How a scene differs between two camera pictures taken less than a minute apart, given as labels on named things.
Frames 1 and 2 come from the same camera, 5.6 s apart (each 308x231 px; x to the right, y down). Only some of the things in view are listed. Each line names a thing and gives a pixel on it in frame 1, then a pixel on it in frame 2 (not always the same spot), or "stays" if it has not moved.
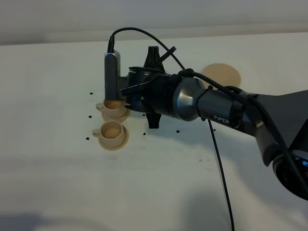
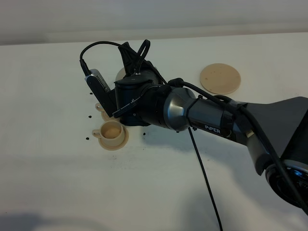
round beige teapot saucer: x=224 y=74 stays
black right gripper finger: x=153 y=55 to x=130 y=57
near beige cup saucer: x=114 y=148 stays
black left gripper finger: x=153 y=120 to x=134 y=121
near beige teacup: x=111 y=132 stays
